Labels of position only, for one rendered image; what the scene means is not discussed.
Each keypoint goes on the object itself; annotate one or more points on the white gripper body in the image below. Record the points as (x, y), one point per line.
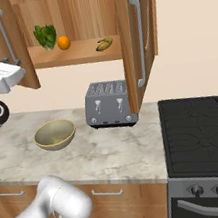
(4, 72)

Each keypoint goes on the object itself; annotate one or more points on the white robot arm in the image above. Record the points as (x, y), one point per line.
(59, 201)

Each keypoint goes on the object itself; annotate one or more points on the orange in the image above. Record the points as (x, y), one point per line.
(64, 43)

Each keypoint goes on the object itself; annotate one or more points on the beige bowl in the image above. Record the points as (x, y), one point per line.
(55, 134)

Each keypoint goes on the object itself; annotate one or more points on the yellow banana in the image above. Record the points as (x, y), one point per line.
(104, 43)

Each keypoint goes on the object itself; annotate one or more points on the green lettuce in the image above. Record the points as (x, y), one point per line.
(45, 36)

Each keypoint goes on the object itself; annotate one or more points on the grey toaster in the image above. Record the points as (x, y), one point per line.
(109, 106)

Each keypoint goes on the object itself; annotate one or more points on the black and grey stove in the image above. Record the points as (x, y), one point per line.
(202, 138)

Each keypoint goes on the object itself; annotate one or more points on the wooden wall cabinet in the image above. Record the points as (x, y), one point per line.
(78, 21)

